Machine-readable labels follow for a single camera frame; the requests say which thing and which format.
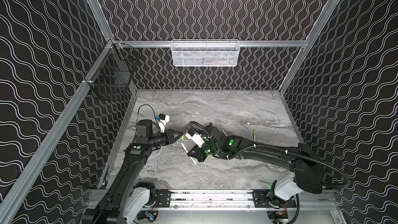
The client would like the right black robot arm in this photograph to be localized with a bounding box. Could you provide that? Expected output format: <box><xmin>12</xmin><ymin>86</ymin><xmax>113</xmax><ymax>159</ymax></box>
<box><xmin>186</xmin><ymin>121</ymin><xmax>323</xmax><ymax>201</ymax></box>

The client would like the black wire mesh basket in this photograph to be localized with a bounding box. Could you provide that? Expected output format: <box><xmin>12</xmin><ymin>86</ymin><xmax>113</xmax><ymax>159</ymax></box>
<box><xmin>88</xmin><ymin>42</ymin><xmax>142</xmax><ymax>101</ymax></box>

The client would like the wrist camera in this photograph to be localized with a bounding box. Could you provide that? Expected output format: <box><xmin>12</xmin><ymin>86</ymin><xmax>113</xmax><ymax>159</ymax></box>
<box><xmin>185</xmin><ymin>132</ymin><xmax>205</xmax><ymax>148</ymax></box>
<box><xmin>155</xmin><ymin>114</ymin><xmax>170</xmax><ymax>133</ymax></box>

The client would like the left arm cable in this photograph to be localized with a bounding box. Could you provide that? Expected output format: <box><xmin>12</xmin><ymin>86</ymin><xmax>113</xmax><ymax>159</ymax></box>
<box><xmin>136</xmin><ymin>104</ymin><xmax>162</xmax><ymax>131</ymax></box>

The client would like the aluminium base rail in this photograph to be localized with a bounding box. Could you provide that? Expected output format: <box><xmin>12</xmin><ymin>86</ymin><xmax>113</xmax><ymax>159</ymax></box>
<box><xmin>83</xmin><ymin>189</ymin><xmax>336</xmax><ymax>211</ymax></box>

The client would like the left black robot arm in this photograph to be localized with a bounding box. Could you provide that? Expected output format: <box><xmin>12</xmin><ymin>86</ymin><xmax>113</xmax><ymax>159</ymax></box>
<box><xmin>81</xmin><ymin>119</ymin><xmax>183</xmax><ymax>224</ymax></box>

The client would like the white pen green tip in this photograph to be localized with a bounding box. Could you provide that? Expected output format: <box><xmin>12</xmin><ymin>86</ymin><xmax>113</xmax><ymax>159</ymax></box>
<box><xmin>252</xmin><ymin>129</ymin><xmax>257</xmax><ymax>142</ymax></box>

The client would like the white wire mesh basket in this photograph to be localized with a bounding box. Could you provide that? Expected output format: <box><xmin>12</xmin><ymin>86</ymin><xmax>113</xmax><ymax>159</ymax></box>
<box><xmin>171</xmin><ymin>39</ymin><xmax>240</xmax><ymax>67</ymax></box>

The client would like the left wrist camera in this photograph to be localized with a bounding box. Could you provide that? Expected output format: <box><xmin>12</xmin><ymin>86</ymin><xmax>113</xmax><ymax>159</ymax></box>
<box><xmin>155</xmin><ymin>114</ymin><xmax>170</xmax><ymax>133</ymax></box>

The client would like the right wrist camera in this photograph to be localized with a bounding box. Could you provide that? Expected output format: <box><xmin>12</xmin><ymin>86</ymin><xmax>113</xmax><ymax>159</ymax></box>
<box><xmin>185</xmin><ymin>132</ymin><xmax>205</xmax><ymax>148</ymax></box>

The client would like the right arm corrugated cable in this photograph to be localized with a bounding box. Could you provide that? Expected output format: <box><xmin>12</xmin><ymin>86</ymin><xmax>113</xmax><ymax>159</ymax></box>
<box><xmin>188</xmin><ymin>121</ymin><xmax>351</xmax><ymax>189</ymax></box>

